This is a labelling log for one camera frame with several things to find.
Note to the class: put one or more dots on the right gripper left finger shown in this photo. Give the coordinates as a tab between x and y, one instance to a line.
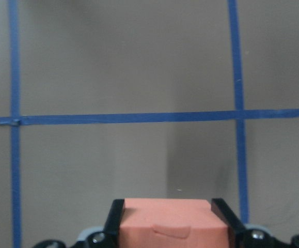
108	237

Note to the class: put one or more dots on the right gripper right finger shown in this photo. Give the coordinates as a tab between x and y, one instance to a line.
239	235

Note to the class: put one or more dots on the orange foam block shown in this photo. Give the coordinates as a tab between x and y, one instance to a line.
158	222

